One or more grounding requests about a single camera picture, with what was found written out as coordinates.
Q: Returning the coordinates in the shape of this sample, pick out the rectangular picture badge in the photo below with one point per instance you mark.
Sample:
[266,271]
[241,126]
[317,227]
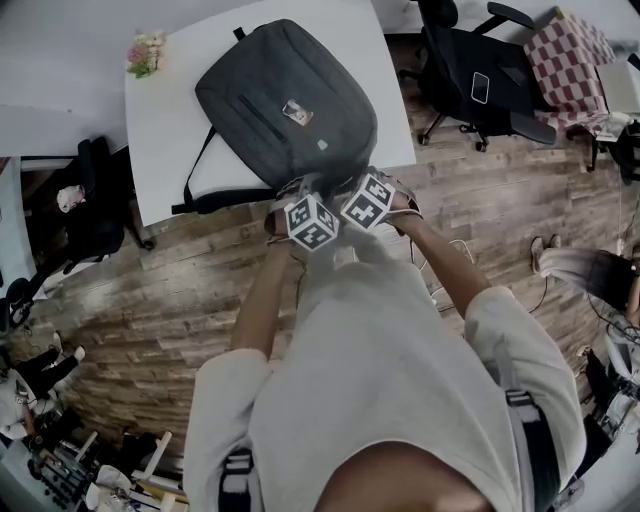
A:
[297,112]

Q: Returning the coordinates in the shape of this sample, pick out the person's left forearm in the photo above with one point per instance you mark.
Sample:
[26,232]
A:
[260,300]

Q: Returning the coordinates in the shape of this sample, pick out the person's light grey shirt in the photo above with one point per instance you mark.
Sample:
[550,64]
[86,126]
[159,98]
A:
[380,375]

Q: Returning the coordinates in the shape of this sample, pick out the white power strip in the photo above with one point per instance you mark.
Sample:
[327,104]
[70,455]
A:
[620,245]

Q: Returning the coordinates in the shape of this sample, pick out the person's right forearm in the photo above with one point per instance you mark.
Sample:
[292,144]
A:
[445,260]

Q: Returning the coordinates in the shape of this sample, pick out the black mesh office chair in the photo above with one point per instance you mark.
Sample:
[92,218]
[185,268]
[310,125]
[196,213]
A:
[450,95]

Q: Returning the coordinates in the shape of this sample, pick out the white table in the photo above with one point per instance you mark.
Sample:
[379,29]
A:
[165,150]

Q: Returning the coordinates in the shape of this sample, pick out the pink checkered tablecloth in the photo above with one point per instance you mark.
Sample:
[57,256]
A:
[565,65]

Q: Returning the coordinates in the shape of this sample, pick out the white-edged smartphone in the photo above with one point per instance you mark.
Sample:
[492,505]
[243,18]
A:
[481,87]

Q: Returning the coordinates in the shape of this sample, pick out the dark grey backpack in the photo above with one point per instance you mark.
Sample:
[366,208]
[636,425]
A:
[280,80]

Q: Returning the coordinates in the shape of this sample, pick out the white plush toy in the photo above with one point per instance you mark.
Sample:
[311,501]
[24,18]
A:
[70,196]

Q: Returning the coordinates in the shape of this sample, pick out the small pink flower bouquet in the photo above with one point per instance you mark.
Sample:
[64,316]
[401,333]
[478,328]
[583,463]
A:
[144,55]

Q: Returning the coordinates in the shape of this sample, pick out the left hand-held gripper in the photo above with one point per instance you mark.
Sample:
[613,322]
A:
[310,222]

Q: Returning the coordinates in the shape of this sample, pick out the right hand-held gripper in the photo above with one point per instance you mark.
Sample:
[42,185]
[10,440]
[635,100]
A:
[367,200]

